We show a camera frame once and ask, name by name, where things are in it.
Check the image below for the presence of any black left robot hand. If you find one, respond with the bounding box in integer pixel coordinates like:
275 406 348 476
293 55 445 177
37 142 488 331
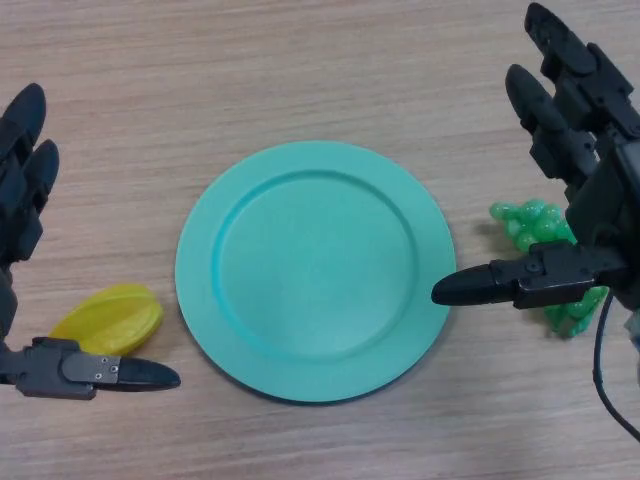
0 82 182 401

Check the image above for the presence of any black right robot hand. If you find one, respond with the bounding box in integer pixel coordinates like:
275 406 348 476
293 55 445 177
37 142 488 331
430 2 640 314

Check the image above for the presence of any yellow starfruit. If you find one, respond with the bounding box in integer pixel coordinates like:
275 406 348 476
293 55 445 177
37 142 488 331
48 283 165 357

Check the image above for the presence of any green round plate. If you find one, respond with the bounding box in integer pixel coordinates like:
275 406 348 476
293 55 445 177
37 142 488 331
174 140 457 405

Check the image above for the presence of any green grape bunch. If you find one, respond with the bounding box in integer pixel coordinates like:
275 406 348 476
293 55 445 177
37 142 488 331
488 198 610 339

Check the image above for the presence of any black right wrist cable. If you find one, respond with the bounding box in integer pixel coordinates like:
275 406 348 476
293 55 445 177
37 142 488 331
591 288 640 436

